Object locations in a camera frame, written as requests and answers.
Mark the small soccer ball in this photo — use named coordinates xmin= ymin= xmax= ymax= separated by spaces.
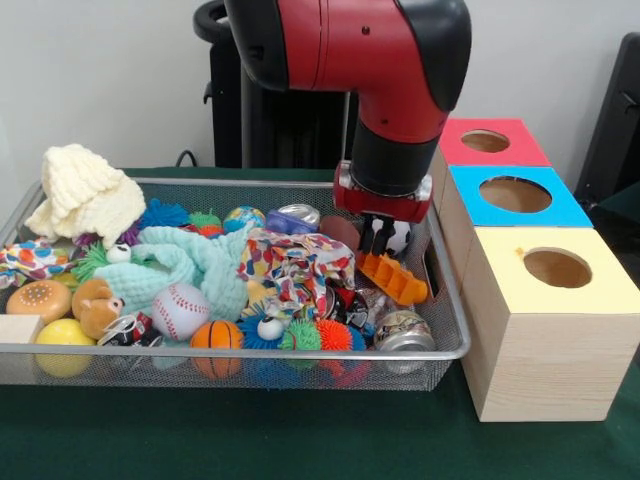
xmin=389 ymin=221 xmax=413 ymax=255

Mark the light blue muslin cloth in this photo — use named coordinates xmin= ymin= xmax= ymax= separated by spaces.
xmin=94 ymin=224 xmax=251 ymax=324

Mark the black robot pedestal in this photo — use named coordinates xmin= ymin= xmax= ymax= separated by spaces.
xmin=193 ymin=0 xmax=361 ymax=170

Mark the black panel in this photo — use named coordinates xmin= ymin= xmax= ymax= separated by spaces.
xmin=574 ymin=32 xmax=640 ymax=201

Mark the orange plastic toy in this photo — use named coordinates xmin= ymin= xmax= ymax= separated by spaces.
xmin=357 ymin=252 xmax=430 ymax=305

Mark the small white baseball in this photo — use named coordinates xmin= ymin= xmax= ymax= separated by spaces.
xmin=151 ymin=283 xmax=211 ymax=342

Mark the wooden box with three holes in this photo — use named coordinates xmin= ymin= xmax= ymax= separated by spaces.
xmin=429 ymin=117 xmax=640 ymax=424

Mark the cream muslin cloth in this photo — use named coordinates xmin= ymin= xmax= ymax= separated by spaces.
xmin=24 ymin=143 xmax=147 ymax=250

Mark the yellow ball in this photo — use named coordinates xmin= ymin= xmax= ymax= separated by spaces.
xmin=34 ymin=318 xmax=96 ymax=377

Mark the silver mesh bin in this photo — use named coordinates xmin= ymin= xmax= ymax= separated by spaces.
xmin=0 ymin=175 xmax=471 ymax=392

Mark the brown toy football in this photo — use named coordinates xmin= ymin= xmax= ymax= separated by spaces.
xmin=319 ymin=214 xmax=362 ymax=247

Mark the dark green table cloth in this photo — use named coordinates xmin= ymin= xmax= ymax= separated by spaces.
xmin=0 ymin=167 xmax=640 ymax=480
xmin=584 ymin=182 xmax=640 ymax=251

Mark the brown monkey plush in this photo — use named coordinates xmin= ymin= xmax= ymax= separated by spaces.
xmin=72 ymin=278 xmax=126 ymax=341

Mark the crushed clear water bottle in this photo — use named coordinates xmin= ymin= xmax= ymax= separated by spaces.
xmin=357 ymin=293 xmax=399 ymax=329

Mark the polka dot paper napkin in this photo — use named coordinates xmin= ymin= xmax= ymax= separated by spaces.
xmin=237 ymin=228 xmax=357 ymax=321

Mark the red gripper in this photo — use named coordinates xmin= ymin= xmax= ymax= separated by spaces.
xmin=333 ymin=160 xmax=435 ymax=256

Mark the small orange basketball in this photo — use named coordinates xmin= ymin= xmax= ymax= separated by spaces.
xmin=189 ymin=319 xmax=245 ymax=379

